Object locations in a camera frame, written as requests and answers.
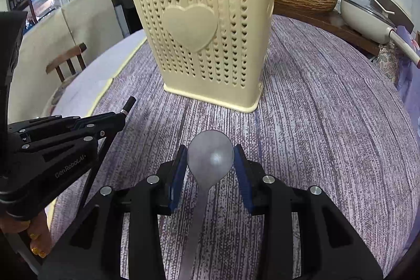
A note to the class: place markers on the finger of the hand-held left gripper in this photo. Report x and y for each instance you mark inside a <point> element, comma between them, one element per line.
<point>42,125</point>
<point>105,122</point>

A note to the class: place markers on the purple floral cloth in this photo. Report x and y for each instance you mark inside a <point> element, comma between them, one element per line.
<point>408,76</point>

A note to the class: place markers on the person's left hand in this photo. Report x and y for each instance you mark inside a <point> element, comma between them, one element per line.
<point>37,227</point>

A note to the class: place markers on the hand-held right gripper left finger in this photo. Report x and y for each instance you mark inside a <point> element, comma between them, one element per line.
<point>175,181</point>

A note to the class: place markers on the brown cream rice cooker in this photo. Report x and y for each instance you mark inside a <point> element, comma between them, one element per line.
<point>398,9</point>

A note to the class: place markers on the glass pot lid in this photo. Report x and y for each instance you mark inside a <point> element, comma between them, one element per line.
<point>361,9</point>

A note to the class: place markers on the paisley patterned cloth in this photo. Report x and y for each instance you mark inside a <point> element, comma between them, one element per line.
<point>387,65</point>

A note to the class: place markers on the wooden chair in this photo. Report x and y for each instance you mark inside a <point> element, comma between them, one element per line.
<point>70,55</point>

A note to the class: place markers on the beige plastic utensil holder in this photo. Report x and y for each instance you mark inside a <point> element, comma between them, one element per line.
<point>203,47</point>

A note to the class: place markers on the purple striped tablecloth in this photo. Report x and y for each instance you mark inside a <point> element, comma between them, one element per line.
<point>311,109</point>

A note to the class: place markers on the beige cloth covered sofa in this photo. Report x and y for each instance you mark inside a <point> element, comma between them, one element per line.
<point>88,21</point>

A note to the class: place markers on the white rice paddle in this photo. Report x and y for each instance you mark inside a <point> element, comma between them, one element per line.
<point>380,3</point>

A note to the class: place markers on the cream saucepan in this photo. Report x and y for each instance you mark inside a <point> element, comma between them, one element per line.
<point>364,27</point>

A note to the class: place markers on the black chopstick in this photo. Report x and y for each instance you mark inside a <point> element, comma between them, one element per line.
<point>129,104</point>

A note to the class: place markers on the white cloth yellow edge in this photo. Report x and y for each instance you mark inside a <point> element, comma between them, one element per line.
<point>85,83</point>

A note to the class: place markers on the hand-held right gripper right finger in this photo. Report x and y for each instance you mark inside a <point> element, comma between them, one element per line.
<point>243,181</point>

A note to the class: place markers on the metal spoon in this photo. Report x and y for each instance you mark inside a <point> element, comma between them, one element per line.
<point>210,155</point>

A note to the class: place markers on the dark wooden counter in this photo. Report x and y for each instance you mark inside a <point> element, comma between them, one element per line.
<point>328,24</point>

